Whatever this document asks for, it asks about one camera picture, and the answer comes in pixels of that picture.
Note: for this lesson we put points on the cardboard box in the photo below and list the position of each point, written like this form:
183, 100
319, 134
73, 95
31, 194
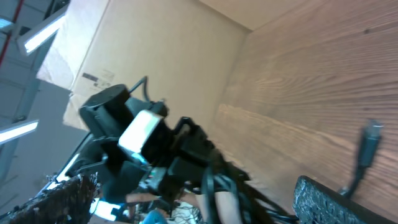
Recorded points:
184, 48

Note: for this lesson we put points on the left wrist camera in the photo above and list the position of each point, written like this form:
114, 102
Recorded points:
139, 131

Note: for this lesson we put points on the ceiling light fixture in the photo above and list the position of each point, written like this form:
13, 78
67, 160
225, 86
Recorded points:
16, 130
37, 36

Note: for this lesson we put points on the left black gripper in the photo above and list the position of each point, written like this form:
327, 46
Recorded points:
179, 158

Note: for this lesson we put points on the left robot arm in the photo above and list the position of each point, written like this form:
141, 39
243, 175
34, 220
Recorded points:
107, 114

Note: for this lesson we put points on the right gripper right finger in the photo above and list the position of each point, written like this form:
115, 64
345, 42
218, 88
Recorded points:
316, 203

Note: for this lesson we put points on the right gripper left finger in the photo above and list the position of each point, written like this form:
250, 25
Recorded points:
69, 202

